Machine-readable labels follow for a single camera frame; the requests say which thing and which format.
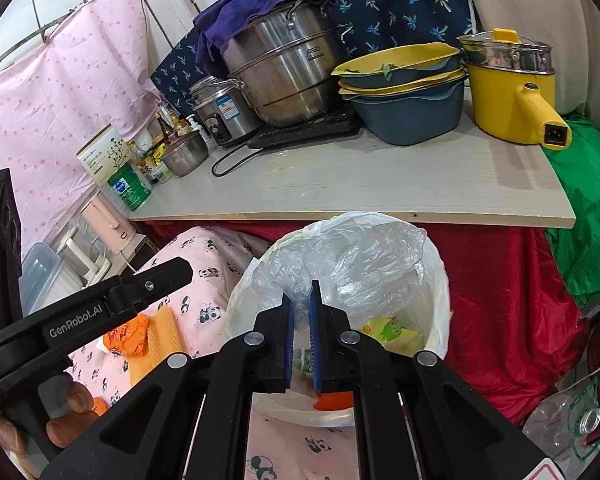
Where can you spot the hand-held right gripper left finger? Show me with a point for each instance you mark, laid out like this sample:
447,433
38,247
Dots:
289,340

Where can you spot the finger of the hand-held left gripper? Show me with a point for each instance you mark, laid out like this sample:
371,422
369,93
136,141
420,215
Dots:
165,272

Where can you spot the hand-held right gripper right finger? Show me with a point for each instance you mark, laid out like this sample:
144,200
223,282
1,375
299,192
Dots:
316,340

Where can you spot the orange foam fruit net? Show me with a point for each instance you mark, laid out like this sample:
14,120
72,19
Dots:
167,332

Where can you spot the orange plastic bag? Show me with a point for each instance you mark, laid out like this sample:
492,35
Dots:
335,401

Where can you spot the orange translucent wrapper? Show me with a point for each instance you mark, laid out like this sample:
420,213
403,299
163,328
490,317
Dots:
125,335

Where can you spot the yellow green wet wipes packet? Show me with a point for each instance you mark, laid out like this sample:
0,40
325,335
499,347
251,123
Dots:
390,332

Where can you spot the clear plastic bag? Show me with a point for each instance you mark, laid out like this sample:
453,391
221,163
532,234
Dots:
360,260

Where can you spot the white waste bin with liner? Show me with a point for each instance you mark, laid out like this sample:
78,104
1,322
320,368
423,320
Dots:
440,310

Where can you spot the person's left hand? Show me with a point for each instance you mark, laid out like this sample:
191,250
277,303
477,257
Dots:
77,400

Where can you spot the pink panda print tablecloth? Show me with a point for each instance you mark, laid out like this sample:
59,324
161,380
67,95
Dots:
195,260

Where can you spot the white dish box clear lid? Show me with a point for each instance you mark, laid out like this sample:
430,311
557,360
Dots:
37,270

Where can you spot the pink electric kettle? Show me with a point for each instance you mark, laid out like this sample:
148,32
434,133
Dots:
105,220

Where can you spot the green tin can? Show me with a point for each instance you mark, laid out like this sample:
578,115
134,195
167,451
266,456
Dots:
130,187

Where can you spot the clear food container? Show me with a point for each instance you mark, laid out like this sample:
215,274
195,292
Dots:
163,175

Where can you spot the small steel pot with lid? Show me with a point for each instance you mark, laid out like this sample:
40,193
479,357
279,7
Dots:
185,155

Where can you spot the white carton with plant print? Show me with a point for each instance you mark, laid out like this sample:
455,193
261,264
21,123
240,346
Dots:
102,157

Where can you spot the dark sauce bottle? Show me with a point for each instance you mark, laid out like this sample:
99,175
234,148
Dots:
165,127

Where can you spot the white pump bottle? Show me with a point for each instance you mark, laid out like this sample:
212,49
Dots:
200,130

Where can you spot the amber sauce bottle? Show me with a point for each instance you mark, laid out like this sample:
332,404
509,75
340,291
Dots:
181,126

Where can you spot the light wooden counter board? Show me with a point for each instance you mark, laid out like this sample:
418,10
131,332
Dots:
380,180

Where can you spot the steel rice cooker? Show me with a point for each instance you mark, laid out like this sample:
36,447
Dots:
230,110

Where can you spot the red cloth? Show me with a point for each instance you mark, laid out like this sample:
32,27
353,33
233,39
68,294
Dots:
490,300

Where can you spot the pink dotted curtain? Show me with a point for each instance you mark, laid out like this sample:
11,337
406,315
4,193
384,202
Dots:
55,110

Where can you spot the black induction cooktop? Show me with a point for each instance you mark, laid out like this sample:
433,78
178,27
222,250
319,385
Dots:
305,132

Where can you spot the large steel steamer pot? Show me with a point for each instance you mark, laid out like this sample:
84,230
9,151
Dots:
290,75

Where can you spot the yellow and blue basin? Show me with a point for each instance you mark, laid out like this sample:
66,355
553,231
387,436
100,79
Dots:
410,120
405,60
450,82

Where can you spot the clear plastic bottle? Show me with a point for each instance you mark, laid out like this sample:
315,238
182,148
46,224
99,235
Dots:
550,420

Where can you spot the purple towel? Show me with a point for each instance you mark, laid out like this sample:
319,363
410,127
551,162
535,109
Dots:
240,5

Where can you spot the yellow electric pot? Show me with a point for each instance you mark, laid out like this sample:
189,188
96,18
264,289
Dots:
495,105

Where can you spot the green plastic bag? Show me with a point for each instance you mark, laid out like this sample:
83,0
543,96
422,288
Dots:
590,210

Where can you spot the blue printed cloth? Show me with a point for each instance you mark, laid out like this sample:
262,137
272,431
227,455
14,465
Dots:
405,0

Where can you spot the beige curtain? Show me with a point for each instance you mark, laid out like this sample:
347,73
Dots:
555,35

